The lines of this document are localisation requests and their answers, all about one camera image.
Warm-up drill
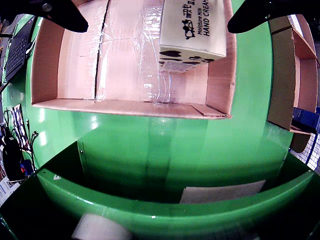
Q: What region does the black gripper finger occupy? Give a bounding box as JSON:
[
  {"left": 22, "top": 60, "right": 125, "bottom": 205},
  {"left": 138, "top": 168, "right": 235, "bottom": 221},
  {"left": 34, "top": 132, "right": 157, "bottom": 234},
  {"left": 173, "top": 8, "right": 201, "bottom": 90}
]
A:
[
  {"left": 22, "top": 0, "right": 90, "bottom": 33},
  {"left": 227, "top": 0, "right": 311, "bottom": 34}
]

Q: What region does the white hand cream box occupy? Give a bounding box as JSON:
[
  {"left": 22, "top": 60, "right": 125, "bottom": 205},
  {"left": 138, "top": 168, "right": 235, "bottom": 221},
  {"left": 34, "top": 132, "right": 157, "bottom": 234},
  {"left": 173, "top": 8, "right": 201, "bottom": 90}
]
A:
[{"left": 157, "top": 0, "right": 228, "bottom": 74}]

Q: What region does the open brown cardboard box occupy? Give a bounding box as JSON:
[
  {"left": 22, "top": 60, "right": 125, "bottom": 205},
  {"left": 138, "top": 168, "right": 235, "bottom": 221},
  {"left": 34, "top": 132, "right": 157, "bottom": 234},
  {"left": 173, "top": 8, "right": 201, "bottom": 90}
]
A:
[
  {"left": 268, "top": 14, "right": 320, "bottom": 66},
  {"left": 266, "top": 27, "right": 320, "bottom": 154}
]

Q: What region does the shallow cardboard tray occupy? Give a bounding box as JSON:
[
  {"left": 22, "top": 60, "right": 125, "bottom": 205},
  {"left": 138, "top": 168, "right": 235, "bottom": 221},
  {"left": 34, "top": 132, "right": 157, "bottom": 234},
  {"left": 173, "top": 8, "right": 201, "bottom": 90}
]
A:
[{"left": 31, "top": 0, "right": 238, "bottom": 120}]

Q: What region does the white grey printed carton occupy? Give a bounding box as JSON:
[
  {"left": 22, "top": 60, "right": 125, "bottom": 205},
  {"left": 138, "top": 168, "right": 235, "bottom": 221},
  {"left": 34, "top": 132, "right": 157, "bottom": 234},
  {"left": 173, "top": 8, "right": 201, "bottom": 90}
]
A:
[{"left": 286, "top": 14, "right": 300, "bottom": 29}]

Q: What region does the black laptop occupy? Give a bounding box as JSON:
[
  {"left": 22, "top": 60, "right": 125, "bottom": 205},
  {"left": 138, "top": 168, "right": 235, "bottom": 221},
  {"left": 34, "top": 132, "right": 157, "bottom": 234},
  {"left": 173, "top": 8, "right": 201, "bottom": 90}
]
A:
[{"left": 0, "top": 13, "right": 36, "bottom": 95}]

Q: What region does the black white patterned sheet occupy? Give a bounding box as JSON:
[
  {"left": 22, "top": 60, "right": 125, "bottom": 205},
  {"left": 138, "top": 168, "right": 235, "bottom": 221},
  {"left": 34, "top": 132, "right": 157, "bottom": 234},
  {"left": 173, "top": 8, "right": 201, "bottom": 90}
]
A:
[{"left": 11, "top": 103, "right": 29, "bottom": 150}]

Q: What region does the black pouch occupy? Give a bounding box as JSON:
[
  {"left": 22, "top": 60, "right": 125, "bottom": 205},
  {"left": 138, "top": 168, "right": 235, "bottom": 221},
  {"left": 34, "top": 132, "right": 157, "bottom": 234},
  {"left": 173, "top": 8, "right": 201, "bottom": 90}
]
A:
[{"left": 1, "top": 136, "right": 25, "bottom": 181}]

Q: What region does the small blue red device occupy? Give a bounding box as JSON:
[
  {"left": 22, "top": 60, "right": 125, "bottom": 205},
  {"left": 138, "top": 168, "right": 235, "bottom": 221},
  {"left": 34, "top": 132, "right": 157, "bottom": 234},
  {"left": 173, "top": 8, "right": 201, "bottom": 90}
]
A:
[{"left": 19, "top": 159, "right": 35, "bottom": 175}]

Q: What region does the white paper sheet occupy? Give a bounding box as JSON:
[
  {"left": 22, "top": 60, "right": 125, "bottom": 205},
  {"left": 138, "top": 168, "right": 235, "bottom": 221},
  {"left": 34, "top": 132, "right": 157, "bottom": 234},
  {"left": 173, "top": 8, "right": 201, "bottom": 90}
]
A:
[{"left": 179, "top": 179, "right": 267, "bottom": 205}]

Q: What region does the green metal shelf unit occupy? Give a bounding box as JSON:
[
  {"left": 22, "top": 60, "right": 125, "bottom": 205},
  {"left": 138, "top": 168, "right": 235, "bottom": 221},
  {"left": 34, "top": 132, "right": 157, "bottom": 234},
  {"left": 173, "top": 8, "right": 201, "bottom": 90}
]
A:
[{"left": 0, "top": 141, "right": 320, "bottom": 240}]

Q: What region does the beige tape roll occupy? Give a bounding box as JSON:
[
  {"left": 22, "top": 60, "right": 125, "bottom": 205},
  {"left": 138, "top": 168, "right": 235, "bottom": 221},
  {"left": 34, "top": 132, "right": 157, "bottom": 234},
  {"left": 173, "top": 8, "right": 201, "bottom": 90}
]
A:
[{"left": 71, "top": 213, "right": 132, "bottom": 240}]

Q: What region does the thin black jack cable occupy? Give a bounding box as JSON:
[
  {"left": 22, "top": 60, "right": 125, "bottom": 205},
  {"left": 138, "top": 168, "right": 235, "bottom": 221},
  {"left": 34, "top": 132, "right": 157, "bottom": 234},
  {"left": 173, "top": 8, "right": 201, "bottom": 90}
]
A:
[{"left": 26, "top": 119, "right": 40, "bottom": 171}]

